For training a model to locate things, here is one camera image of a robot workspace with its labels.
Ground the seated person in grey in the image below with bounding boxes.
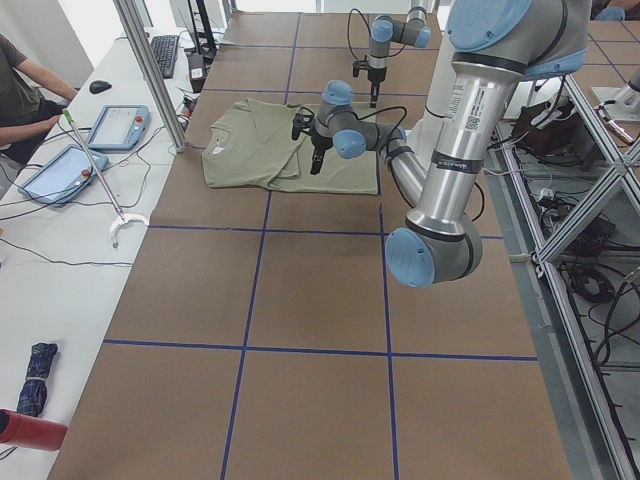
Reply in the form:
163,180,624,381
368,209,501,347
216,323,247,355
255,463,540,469
1,35,77,165

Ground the red bottle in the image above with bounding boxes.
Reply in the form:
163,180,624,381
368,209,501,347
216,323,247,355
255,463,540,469
1,409,68,451

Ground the black power adapter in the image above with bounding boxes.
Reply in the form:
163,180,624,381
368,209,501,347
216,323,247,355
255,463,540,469
187,53,207,93

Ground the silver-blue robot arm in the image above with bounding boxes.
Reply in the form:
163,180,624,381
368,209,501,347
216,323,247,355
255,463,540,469
292,1,591,287
364,1,434,107

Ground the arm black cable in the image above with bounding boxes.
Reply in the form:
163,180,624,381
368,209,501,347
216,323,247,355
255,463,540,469
294,104,407,136
347,7,374,64

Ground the near blue teach pendant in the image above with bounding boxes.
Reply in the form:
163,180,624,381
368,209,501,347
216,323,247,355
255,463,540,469
18,145,109,206

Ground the white reacher grabber stick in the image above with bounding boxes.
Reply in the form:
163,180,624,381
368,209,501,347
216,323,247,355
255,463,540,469
62,108,149,249

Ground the folded dark blue umbrella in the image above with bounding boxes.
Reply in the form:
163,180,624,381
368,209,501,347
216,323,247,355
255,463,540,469
16,342,58,417

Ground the blue teach pendant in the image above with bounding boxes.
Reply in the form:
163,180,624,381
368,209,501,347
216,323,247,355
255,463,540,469
18,145,109,206
87,105,150,153

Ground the black keyboard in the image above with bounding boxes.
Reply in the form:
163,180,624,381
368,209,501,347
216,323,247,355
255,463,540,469
150,35,180,79

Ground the olive green long-sleeve shirt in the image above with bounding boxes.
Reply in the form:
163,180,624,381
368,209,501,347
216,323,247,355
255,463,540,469
202,98,378,195

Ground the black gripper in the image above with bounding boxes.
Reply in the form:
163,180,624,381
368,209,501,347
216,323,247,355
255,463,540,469
367,57,386,108
309,122,333,175

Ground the black computer mouse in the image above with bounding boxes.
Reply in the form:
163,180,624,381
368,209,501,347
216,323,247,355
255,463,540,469
89,80,112,94

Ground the far blue teach pendant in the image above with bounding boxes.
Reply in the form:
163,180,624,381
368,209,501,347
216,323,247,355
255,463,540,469
87,105,150,153

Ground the aluminium frame rail right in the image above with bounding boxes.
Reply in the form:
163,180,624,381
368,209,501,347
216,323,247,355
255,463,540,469
499,75,639,479

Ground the aluminium frame post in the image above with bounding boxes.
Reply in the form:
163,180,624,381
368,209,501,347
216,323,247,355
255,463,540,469
113,0,186,153

